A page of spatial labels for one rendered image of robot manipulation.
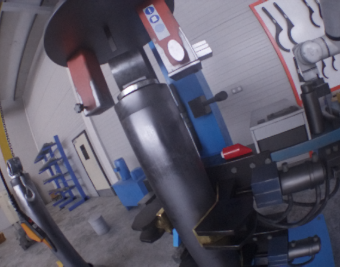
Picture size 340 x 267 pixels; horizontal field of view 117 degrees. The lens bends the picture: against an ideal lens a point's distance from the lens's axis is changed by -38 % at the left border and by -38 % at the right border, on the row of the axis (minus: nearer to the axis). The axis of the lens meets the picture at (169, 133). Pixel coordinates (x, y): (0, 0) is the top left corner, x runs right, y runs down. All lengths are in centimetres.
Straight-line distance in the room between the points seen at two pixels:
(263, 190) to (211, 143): 46
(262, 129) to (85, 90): 71
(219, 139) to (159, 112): 50
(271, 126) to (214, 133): 37
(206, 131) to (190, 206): 49
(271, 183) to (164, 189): 37
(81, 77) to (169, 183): 53
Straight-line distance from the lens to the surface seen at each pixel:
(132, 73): 58
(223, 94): 47
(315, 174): 66
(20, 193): 160
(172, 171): 52
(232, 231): 50
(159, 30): 59
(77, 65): 75
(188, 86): 93
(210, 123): 92
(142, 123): 51
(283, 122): 67
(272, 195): 65
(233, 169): 73
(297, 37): 262
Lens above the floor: 134
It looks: 4 degrees down
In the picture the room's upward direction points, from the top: 25 degrees counter-clockwise
